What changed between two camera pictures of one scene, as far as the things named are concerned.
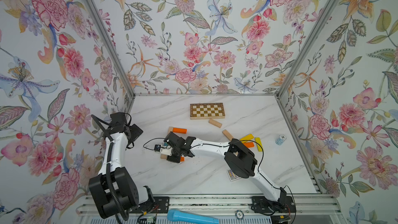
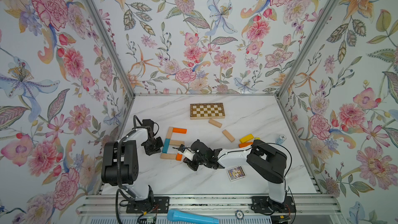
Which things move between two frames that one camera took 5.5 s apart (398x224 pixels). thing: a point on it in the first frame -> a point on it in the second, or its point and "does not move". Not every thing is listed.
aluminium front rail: [306, 206] does not move
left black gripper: [135, 130] -> [158, 149]
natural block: [215, 123] does not move
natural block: [227, 134] does not move
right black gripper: [176, 160] -> [190, 164]
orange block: [180, 130] does not move
